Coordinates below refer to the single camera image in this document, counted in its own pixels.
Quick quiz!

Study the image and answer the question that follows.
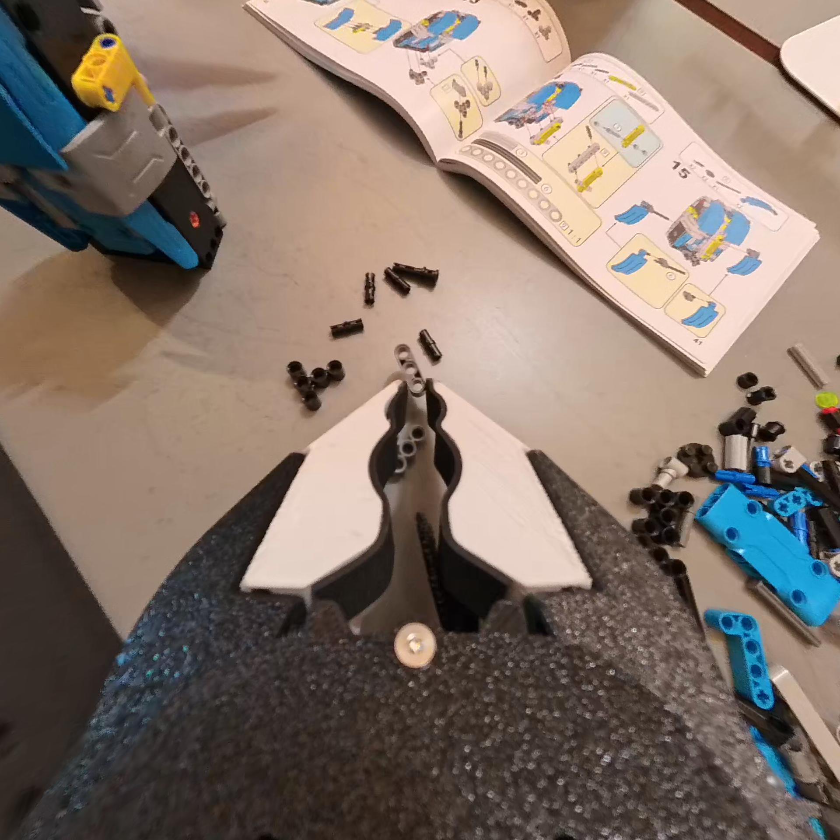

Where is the grey desk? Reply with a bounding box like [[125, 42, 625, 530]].
[[0, 0, 840, 723]]

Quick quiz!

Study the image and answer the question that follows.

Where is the pile of building block parts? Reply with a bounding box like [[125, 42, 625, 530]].
[[629, 344, 840, 834]]

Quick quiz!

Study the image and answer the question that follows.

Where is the cluster of black bushes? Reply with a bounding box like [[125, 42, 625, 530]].
[[286, 359, 347, 412]]

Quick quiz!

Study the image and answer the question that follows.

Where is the building instruction booklet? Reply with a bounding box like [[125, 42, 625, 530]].
[[244, 0, 821, 378]]

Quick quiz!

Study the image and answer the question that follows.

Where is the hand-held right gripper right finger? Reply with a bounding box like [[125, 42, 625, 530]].
[[423, 379, 593, 603]]

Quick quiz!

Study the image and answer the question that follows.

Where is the grey blue toy robot body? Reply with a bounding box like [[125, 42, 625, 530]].
[[0, 0, 227, 270]]

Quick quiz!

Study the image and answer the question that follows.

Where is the grey beam with holes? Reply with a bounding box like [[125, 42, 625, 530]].
[[392, 343, 429, 476]]

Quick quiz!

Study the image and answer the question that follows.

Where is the white desk lamp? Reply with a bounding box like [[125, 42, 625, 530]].
[[780, 13, 840, 119]]

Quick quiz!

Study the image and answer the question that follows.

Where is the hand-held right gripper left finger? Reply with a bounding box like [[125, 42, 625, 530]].
[[240, 381, 411, 611]]

